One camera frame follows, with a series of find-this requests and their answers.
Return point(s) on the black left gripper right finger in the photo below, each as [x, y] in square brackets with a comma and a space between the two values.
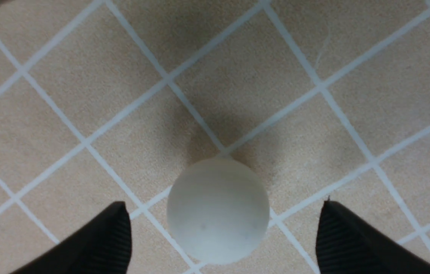
[347, 244]

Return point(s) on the white printed ball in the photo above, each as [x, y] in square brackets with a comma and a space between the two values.
[218, 211]

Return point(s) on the checkered beige tablecloth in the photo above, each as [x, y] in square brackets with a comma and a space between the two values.
[105, 100]

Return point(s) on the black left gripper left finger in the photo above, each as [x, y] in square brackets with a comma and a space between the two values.
[102, 246]

